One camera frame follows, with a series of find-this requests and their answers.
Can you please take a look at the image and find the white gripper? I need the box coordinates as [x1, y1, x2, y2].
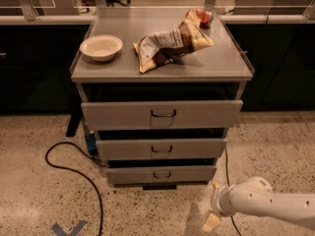
[202, 181, 234, 233]

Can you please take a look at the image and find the grey bottom drawer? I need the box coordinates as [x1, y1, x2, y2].
[106, 165, 217, 185]

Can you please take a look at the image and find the grey drawer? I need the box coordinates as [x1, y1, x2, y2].
[82, 100, 242, 131]
[96, 139, 226, 160]
[106, 165, 217, 185]

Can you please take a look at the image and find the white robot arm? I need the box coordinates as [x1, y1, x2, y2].
[202, 176, 315, 232]

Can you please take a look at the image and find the grey middle drawer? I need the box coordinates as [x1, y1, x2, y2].
[96, 139, 226, 160]

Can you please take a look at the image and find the grey metal drawer cabinet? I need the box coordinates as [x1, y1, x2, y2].
[72, 8, 252, 187]

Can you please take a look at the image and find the grey top drawer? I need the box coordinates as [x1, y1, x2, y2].
[82, 100, 242, 131]

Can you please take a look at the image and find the blue power box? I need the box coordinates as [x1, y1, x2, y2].
[85, 133, 97, 156]

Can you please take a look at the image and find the crumpled chip bag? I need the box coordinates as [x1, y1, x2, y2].
[133, 9, 214, 74]

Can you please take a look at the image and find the red snack packet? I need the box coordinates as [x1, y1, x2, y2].
[196, 9, 213, 29]

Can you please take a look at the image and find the white bowl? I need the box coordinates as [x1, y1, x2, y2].
[80, 35, 123, 62]

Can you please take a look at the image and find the black cable right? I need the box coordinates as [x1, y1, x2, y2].
[223, 147, 243, 236]

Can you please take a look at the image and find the black cable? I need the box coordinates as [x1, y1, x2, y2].
[223, 147, 243, 236]
[44, 141, 106, 236]

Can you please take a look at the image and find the black cable left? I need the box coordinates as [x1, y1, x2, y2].
[44, 141, 106, 236]

